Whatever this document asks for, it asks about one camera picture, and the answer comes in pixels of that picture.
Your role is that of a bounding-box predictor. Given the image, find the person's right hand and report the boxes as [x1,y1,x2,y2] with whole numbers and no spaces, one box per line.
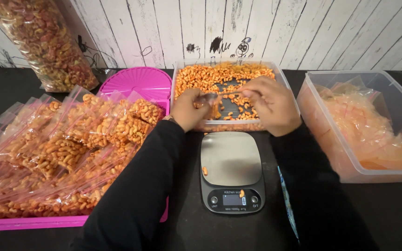
[237,76,303,137]

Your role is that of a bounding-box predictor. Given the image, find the person's left hand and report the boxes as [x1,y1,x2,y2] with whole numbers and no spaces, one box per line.
[170,88,220,133]

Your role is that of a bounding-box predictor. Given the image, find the small clear zip bag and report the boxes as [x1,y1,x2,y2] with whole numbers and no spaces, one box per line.
[194,92,223,121]

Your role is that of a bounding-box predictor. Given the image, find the clear plastic snack container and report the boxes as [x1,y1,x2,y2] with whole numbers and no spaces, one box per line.
[170,59,300,133]

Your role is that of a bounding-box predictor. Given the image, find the heap of orange macaroni snacks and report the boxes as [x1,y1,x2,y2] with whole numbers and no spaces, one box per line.
[174,63,277,132]

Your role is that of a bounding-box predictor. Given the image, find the pink round plastic lid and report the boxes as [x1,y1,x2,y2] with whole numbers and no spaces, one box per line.
[99,66,173,102]

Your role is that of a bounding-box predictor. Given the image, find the digital kitchen scale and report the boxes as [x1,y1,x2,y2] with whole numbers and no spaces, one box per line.
[200,131,266,215]

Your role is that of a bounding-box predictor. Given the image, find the blue patterned plastic wrapper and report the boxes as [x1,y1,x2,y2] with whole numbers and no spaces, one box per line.
[277,165,300,241]

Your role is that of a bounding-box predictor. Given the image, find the clear plastic storage box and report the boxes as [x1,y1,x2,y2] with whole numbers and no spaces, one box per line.
[296,70,402,184]

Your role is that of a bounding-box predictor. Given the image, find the heap of empty zip bags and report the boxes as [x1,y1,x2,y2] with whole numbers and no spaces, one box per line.
[314,76,402,171]

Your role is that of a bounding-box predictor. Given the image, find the pile of filled zip bags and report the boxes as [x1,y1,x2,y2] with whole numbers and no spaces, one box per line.
[0,85,167,220]

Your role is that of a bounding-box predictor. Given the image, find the large clear macaroni snack bag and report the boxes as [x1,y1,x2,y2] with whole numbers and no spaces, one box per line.
[0,0,100,93]

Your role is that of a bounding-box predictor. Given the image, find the pink plastic tray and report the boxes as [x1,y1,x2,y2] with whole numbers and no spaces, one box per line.
[0,98,171,232]

